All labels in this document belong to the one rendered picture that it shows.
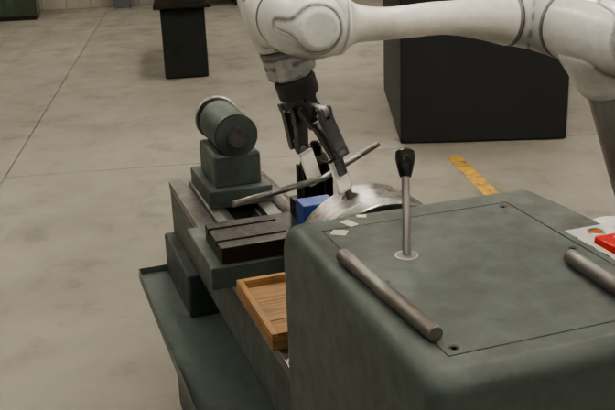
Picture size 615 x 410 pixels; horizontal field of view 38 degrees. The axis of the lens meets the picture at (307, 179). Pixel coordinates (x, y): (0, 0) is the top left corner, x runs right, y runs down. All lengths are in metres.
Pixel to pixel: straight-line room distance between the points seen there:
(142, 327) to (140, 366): 0.34
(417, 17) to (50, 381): 2.55
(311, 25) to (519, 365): 0.58
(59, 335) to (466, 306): 3.00
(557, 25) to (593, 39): 0.10
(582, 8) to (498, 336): 0.69
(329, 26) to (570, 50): 0.49
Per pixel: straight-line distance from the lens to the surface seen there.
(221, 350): 2.63
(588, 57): 1.62
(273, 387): 2.05
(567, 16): 1.66
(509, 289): 1.28
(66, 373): 3.75
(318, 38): 1.35
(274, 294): 2.13
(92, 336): 4.01
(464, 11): 1.69
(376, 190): 1.72
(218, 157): 2.76
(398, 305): 1.19
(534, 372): 1.12
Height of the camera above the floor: 1.79
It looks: 18 degrees down
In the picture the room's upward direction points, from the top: 2 degrees counter-clockwise
